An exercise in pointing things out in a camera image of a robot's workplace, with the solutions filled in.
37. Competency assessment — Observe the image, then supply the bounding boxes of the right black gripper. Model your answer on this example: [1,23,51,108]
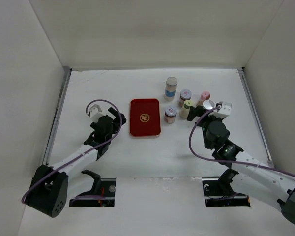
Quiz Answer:
[187,105,224,149]

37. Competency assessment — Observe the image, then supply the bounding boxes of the small jar red label lid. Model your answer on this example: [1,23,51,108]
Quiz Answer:
[178,89,192,107]

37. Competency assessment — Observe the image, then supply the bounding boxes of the tall blue label spice bottle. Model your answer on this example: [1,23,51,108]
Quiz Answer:
[164,77,177,101]

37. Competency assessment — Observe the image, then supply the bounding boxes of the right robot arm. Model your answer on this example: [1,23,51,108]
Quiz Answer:
[187,101,295,225]

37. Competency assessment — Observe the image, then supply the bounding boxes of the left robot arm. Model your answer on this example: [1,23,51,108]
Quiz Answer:
[21,101,126,218]

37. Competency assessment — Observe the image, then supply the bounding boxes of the silver cap white bottle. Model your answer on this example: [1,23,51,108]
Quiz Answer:
[203,99,215,110]

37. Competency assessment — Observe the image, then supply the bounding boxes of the pink cap bottle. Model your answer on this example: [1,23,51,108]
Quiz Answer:
[197,91,211,106]

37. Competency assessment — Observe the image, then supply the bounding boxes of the cream yellow cap bottle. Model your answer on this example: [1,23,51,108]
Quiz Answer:
[179,100,193,119]

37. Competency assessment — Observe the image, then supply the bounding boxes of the red rectangular tray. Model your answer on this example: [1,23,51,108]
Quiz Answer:
[129,98,161,137]

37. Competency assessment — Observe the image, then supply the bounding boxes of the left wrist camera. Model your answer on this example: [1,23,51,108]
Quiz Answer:
[89,112,104,122]

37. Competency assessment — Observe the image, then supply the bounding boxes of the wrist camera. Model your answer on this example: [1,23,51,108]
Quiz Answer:
[212,102,232,119]
[89,112,104,122]

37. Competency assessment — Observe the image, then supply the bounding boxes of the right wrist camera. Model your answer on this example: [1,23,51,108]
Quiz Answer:
[212,102,232,119]

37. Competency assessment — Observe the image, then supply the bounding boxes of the right aluminium table rail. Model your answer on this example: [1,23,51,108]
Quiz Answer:
[237,67,275,168]

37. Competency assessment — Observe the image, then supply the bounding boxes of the aluminium table rail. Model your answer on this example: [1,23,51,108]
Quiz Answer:
[237,67,275,168]
[41,66,72,164]

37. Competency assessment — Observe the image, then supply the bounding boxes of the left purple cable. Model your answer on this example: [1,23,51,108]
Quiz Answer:
[21,99,123,204]

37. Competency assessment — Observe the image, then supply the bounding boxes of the left aluminium table rail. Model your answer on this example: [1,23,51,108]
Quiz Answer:
[41,66,72,164]

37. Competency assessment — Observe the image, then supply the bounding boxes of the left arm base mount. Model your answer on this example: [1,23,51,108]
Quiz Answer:
[67,170,116,207]

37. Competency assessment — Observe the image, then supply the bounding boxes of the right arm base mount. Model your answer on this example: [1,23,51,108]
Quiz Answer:
[202,177,250,207]

